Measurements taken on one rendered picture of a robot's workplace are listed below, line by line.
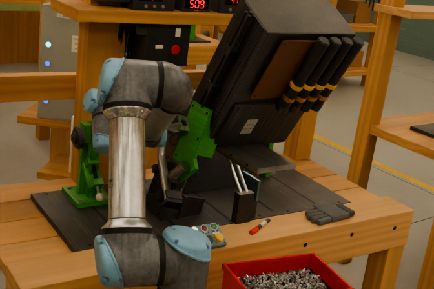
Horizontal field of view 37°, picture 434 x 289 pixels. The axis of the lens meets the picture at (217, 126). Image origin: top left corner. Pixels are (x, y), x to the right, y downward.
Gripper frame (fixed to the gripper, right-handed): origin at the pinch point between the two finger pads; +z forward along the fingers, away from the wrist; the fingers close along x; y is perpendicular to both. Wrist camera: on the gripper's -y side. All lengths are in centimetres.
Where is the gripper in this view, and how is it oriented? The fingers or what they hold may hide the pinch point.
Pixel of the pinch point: (179, 125)
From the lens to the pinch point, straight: 215.6
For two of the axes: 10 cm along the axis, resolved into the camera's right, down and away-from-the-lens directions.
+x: -1.4, -8.8, 4.6
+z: 7.7, 1.9, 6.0
